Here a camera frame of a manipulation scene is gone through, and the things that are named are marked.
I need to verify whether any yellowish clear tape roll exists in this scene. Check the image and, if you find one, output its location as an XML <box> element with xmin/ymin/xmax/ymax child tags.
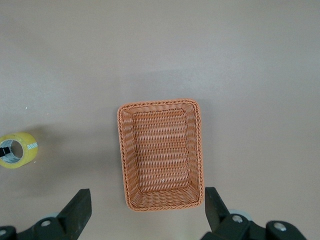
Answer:
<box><xmin>0</xmin><ymin>131</ymin><xmax>39</xmax><ymax>170</ymax></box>

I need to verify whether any orange woven plastic basket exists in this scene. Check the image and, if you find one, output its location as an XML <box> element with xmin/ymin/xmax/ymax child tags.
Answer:
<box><xmin>116</xmin><ymin>98</ymin><xmax>205</xmax><ymax>213</ymax></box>

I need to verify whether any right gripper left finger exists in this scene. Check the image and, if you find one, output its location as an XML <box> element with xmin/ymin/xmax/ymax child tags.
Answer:
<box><xmin>0</xmin><ymin>188</ymin><xmax>92</xmax><ymax>240</ymax></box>

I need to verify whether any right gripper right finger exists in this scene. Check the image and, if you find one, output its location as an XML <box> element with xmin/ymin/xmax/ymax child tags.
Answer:
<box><xmin>198</xmin><ymin>187</ymin><xmax>307</xmax><ymax>240</ymax></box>

